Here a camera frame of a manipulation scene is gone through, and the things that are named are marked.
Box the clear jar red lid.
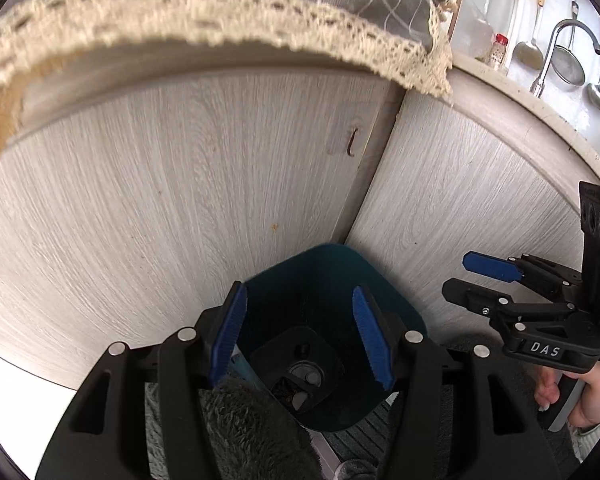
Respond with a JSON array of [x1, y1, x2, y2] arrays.
[[489, 33, 510, 72]]

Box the grey checked cloth lace trim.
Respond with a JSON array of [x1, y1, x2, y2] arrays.
[[0, 0, 458, 171]]

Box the steel ladle wooden handle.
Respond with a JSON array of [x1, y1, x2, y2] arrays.
[[512, 0, 549, 69]]

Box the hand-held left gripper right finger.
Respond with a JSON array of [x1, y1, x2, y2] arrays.
[[351, 285, 563, 480]]

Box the steel spoon wooden handle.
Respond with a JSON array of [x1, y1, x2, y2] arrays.
[[587, 27, 600, 115]]

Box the dark ribbed floor mat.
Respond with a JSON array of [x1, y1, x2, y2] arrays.
[[325, 400, 402, 467]]

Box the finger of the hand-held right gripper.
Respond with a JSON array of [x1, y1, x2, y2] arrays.
[[441, 278, 582, 332], [461, 251, 584, 302]]

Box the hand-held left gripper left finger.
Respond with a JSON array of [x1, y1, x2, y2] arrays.
[[34, 281, 248, 480]]

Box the steel mesh strainer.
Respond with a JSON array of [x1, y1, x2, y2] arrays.
[[550, 2, 587, 87]]

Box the chrome faucet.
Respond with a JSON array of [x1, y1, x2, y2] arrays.
[[530, 18, 600, 99]]

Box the grey fuzzy slippers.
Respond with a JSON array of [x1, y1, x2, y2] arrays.
[[145, 375, 327, 480]]

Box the wood-grain sink cabinet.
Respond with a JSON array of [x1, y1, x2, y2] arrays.
[[340, 67, 600, 357]]

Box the teal plastic waste bin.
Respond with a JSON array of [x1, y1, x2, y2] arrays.
[[230, 243, 429, 434]]

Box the round grey cap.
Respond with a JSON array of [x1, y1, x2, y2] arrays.
[[287, 361, 327, 392]]

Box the clear plastic container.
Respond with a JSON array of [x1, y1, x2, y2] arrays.
[[455, 16, 496, 62]]

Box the clear adhesive hook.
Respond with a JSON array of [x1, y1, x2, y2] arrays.
[[327, 105, 369, 159]]

